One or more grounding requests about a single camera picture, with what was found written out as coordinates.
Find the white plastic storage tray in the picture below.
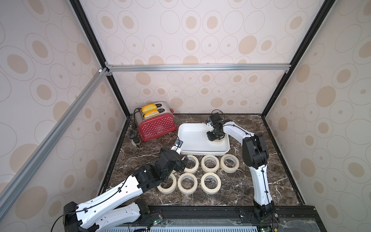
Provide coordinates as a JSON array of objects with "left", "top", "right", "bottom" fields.
[{"left": 178, "top": 123, "right": 230, "bottom": 156}]

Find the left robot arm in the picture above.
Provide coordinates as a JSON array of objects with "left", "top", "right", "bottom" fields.
[{"left": 61, "top": 146, "right": 189, "bottom": 232}]

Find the yellow toast slice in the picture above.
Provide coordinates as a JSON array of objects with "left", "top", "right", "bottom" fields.
[
  {"left": 142, "top": 104, "right": 161, "bottom": 114},
  {"left": 144, "top": 110, "right": 160, "bottom": 119}
]

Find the yellow toast slice rear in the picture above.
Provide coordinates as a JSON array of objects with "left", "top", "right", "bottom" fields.
[{"left": 142, "top": 104, "right": 161, "bottom": 114}]

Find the masking tape roll two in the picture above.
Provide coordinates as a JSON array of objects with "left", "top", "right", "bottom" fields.
[{"left": 201, "top": 173, "right": 221, "bottom": 195}]

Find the black left frame post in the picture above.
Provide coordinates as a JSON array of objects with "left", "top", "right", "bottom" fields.
[{"left": 69, "top": 0, "right": 130, "bottom": 118}]

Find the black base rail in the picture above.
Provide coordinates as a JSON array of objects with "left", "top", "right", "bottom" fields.
[{"left": 76, "top": 204, "right": 328, "bottom": 232}]

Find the yellow toast slice front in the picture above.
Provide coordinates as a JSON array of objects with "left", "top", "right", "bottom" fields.
[{"left": 144, "top": 110, "right": 160, "bottom": 119}]

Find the black right frame post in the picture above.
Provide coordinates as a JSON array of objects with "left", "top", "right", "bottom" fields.
[{"left": 261, "top": 0, "right": 336, "bottom": 119}]

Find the small dark sauce bottle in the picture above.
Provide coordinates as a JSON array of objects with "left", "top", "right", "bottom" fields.
[{"left": 130, "top": 131, "right": 144, "bottom": 150}]

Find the black frame post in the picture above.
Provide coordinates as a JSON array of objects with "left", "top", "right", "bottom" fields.
[
  {"left": 69, "top": 0, "right": 130, "bottom": 118},
  {"left": 261, "top": 0, "right": 336, "bottom": 119}
]

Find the masking tape roll one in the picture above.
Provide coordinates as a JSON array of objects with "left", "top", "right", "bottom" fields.
[{"left": 157, "top": 174, "right": 177, "bottom": 194}]

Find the masking tape roll four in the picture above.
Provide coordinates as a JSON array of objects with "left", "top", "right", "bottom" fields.
[{"left": 220, "top": 154, "right": 239, "bottom": 174}]

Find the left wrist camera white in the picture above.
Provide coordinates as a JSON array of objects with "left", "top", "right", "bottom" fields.
[{"left": 171, "top": 139, "right": 183, "bottom": 154}]

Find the masking tape roll six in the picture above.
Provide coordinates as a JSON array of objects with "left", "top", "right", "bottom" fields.
[{"left": 201, "top": 155, "right": 220, "bottom": 173}]

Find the horizontal aluminium frame bar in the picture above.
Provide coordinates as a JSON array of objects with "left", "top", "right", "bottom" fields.
[{"left": 108, "top": 63, "right": 291, "bottom": 72}]

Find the masking tape roll five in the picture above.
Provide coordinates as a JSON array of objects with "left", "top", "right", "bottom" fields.
[{"left": 183, "top": 155, "right": 199, "bottom": 174}]

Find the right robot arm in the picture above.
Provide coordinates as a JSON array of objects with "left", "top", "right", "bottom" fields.
[{"left": 205, "top": 113, "right": 275, "bottom": 222}]

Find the left slanted aluminium bar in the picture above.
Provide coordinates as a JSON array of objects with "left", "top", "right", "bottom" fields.
[{"left": 1, "top": 67, "right": 108, "bottom": 220}]

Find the masking tape roll eight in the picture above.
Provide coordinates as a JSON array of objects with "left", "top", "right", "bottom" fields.
[{"left": 177, "top": 173, "right": 198, "bottom": 195}]

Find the red polka dot toaster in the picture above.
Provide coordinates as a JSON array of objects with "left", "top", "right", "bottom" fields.
[{"left": 133, "top": 101, "right": 177, "bottom": 142}]

